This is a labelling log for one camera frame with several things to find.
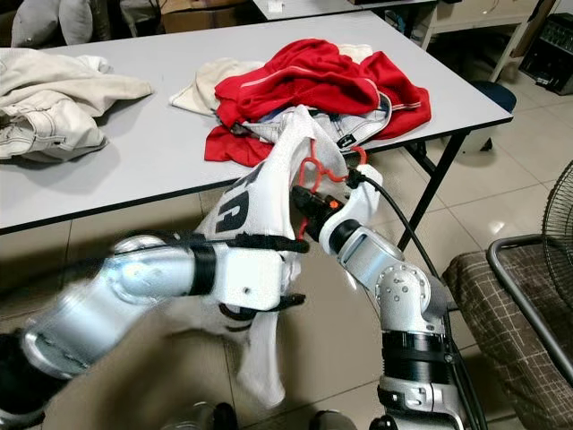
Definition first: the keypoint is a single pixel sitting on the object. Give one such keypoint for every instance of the blue stool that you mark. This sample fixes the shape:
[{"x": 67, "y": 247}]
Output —
[{"x": 494, "y": 94}]

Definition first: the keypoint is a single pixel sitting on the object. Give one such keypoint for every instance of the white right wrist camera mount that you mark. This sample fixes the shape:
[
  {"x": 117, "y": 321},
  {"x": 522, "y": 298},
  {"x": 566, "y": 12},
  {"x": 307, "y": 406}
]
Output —
[{"x": 363, "y": 210}]

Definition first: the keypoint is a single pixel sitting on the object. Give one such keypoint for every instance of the plaid cushioned metal chair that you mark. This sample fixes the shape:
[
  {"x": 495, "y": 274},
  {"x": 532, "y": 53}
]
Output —
[{"x": 519, "y": 305}]

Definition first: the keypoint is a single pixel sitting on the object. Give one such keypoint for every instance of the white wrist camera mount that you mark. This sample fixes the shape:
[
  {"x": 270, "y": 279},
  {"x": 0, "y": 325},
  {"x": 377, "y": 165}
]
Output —
[
  {"x": 363, "y": 210},
  {"x": 273, "y": 279}
]

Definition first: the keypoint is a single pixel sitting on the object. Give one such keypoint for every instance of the black standing fan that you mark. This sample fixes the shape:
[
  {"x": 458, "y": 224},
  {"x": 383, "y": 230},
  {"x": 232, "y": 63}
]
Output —
[{"x": 562, "y": 224}]

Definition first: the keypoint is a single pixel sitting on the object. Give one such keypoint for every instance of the black crate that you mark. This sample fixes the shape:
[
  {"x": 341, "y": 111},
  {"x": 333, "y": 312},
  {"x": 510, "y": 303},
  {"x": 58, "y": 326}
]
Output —
[{"x": 551, "y": 54}]

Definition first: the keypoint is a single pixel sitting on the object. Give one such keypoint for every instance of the red jacket white stripes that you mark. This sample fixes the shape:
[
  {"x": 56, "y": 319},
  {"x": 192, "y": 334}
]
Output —
[{"x": 313, "y": 76}]

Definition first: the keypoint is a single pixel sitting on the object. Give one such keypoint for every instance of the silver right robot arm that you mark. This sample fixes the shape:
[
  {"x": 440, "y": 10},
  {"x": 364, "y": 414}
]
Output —
[{"x": 412, "y": 305}]

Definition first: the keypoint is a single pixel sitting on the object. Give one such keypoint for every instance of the grey left robot leg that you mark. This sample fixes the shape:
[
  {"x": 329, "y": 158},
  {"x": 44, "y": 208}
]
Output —
[{"x": 192, "y": 417}]

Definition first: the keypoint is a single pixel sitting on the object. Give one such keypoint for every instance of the small white table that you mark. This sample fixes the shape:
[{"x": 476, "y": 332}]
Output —
[{"x": 322, "y": 7}]

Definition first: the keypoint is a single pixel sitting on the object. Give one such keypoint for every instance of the light wooden desk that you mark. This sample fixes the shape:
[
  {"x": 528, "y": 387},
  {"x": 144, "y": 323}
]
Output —
[{"x": 474, "y": 18}]

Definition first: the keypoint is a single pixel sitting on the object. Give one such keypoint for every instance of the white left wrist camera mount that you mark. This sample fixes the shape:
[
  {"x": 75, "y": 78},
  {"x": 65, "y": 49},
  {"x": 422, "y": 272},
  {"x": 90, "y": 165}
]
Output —
[{"x": 273, "y": 279}]

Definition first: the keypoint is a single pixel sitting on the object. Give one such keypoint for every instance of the grey robot leg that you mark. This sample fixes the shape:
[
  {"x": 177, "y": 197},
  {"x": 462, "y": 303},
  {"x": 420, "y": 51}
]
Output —
[
  {"x": 192, "y": 417},
  {"x": 333, "y": 421}
]

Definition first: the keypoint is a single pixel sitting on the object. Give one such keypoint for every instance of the beige denim trousers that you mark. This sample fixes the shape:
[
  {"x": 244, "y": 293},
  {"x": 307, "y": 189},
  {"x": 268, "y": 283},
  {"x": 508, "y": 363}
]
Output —
[{"x": 54, "y": 98}]

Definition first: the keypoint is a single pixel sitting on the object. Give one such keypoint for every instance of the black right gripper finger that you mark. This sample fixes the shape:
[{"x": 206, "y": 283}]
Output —
[
  {"x": 313, "y": 195},
  {"x": 303, "y": 205}
]

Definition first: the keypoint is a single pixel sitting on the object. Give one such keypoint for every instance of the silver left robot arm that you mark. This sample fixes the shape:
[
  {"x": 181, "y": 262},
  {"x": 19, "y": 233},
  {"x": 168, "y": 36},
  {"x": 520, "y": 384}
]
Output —
[{"x": 125, "y": 305}]

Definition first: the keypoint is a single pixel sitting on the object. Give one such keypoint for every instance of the red plastic hanger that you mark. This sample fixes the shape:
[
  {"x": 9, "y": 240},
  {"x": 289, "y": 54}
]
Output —
[{"x": 322, "y": 170}]

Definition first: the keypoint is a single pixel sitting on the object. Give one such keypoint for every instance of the grey right robot leg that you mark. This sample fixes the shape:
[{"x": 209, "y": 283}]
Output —
[{"x": 333, "y": 421}]

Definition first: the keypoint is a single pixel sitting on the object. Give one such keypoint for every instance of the white table black legs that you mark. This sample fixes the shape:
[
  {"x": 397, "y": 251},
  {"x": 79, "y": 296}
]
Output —
[{"x": 143, "y": 179}]

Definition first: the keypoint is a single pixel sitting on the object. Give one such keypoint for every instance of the grey cushion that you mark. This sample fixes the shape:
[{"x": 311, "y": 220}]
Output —
[
  {"x": 76, "y": 20},
  {"x": 36, "y": 22}
]

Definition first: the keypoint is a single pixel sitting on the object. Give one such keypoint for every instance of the white jersey black print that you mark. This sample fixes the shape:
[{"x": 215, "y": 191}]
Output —
[{"x": 269, "y": 179}]

